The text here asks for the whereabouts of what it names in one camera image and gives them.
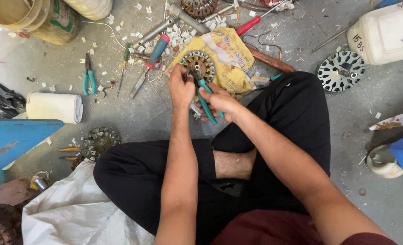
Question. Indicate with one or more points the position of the person's black trousers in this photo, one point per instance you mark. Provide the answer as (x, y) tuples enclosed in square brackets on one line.
[(290, 112)]

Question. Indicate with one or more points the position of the person's bare leg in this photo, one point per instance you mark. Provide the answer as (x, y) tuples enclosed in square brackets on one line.
[(233, 165)]

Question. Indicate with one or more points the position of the blue wooden board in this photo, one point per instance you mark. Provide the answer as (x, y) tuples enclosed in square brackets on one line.
[(14, 143)]

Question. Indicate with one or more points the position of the brown wooden plank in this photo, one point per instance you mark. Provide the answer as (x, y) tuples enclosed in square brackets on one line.
[(7, 192)]

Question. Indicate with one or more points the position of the pile of white paper scraps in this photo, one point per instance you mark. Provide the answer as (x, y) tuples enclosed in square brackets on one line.
[(179, 34)]

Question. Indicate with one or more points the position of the person's left fingers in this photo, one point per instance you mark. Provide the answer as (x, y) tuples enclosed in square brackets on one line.
[(181, 72)]

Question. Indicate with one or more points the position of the dark bare stator core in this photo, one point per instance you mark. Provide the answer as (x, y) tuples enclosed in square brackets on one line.
[(99, 143)]

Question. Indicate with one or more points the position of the person's right hand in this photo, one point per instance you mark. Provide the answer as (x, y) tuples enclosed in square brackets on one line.
[(223, 103)]

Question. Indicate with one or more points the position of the short metal rod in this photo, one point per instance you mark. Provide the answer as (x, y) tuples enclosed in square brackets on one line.
[(218, 13)]

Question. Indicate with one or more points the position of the steel slotted rotor disc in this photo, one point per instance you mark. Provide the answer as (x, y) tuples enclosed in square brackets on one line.
[(334, 73)]

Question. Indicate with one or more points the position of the white tape roll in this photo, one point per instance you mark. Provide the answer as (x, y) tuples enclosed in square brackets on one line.
[(382, 168)]

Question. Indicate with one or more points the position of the yellow printed cloth bag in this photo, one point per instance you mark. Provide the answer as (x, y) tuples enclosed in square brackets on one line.
[(228, 54)]

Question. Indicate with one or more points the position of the white ribbed plastic container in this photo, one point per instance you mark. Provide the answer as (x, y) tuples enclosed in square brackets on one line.
[(92, 7)]

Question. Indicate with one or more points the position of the person's left hand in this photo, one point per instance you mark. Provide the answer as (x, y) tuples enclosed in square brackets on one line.
[(181, 90)]

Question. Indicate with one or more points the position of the person's maroon shirt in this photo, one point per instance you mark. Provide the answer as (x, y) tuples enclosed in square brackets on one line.
[(273, 228)]

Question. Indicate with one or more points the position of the white paper roll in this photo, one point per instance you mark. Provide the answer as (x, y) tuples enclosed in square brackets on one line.
[(53, 108)]

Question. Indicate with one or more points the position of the grey metal pipe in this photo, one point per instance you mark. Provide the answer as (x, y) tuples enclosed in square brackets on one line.
[(153, 32)]

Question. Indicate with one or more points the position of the brown copper-wound stator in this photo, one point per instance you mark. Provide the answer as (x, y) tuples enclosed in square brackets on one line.
[(199, 8)]

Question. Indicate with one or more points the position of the copper-wound fan motor stator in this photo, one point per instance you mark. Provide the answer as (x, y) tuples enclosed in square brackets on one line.
[(203, 64)]

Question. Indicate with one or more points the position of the white woven sack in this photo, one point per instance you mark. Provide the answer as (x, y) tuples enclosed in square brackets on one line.
[(75, 211)]

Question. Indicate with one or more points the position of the thin metal rod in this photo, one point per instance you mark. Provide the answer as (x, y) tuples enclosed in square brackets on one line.
[(330, 39)]

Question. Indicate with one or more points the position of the white stained board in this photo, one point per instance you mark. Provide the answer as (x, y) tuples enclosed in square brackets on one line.
[(397, 120)]

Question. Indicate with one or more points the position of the beige plastic bucket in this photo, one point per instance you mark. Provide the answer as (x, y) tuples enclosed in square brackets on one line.
[(14, 13)]

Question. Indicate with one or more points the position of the black plastic bag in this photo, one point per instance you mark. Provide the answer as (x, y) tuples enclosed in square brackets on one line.
[(0, 100)]

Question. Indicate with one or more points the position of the grey metal hammer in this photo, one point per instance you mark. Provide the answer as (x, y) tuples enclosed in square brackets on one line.
[(189, 18)]

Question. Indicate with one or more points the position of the white plastic jerrycan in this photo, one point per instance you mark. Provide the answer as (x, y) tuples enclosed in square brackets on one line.
[(385, 34)]

